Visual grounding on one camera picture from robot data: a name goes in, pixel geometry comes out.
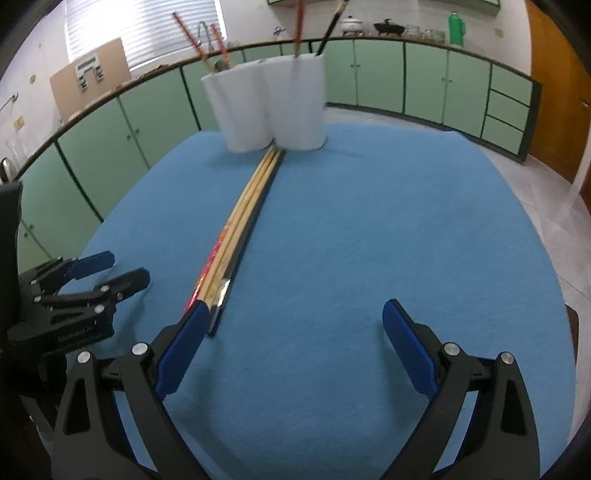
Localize brown kitchen countertop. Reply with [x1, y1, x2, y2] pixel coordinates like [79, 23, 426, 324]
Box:
[0, 39, 543, 185]

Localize wooden door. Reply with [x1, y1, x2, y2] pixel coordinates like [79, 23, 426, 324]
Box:
[526, 0, 591, 183]

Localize plain bamboo chopstick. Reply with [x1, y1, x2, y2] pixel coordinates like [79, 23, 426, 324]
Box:
[203, 148, 279, 310]

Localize green thermos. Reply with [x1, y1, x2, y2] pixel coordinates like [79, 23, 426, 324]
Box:
[448, 10, 467, 46]

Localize dark red-ended chopstick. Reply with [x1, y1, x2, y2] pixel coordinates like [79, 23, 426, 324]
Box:
[293, 0, 306, 58]

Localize row of green base cabinets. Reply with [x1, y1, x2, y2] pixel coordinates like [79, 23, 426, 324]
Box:
[0, 37, 543, 278]

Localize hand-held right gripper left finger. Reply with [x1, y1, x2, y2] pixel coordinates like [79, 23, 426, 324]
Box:
[52, 300, 211, 480]

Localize black wok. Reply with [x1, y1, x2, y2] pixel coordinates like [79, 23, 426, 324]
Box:
[373, 19, 407, 37]

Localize blue table mat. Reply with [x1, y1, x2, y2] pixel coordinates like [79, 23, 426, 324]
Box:
[78, 122, 573, 480]

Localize white two-compartment utensil holder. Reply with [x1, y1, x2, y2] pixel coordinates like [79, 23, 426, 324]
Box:
[201, 52, 328, 153]

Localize metal sink faucet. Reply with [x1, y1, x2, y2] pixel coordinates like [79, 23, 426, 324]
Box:
[198, 21, 218, 56]

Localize cardboard board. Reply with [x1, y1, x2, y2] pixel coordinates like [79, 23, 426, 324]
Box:
[50, 38, 132, 121]

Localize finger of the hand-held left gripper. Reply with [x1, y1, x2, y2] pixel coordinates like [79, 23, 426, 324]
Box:
[21, 251, 116, 296]
[37, 268, 151, 319]

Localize green drawer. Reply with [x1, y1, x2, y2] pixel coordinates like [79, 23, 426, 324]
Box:
[485, 90, 529, 125]
[480, 115, 525, 153]
[489, 65, 536, 100]

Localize white window blinds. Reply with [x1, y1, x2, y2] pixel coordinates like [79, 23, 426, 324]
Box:
[65, 0, 227, 70]

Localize white device on board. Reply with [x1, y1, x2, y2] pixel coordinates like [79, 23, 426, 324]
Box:
[75, 54, 105, 93]

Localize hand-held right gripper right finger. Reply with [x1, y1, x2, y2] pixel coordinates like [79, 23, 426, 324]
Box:
[382, 299, 541, 480]

